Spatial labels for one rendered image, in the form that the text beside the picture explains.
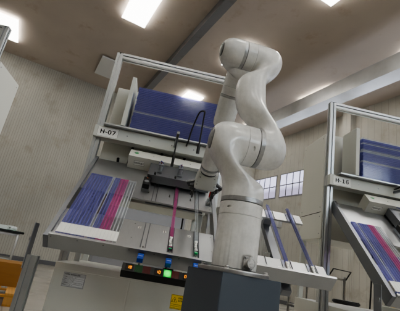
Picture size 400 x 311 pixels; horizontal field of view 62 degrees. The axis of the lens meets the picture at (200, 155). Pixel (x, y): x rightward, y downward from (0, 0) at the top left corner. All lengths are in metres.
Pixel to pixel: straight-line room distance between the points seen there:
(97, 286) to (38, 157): 10.35
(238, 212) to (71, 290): 1.04
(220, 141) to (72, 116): 11.55
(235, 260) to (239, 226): 0.09
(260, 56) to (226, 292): 0.78
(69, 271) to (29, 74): 11.32
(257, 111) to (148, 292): 1.03
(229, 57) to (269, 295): 0.77
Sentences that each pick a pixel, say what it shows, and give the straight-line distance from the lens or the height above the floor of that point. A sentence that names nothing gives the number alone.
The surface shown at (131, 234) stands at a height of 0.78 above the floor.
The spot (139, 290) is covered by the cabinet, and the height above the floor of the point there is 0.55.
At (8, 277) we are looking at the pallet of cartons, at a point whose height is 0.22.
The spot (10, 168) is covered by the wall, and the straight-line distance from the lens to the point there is 11.84.
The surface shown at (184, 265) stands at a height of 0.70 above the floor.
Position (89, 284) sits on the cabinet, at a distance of 1.72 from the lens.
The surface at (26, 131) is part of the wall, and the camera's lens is 12.10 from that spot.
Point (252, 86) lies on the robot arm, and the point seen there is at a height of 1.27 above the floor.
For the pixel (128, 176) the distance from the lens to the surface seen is 1.87.
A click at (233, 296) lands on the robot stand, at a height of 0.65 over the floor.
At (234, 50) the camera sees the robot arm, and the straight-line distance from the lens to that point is 1.21.
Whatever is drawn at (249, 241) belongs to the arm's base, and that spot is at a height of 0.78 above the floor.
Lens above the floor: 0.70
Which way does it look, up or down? 18 degrees up
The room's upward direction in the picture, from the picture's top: 10 degrees clockwise
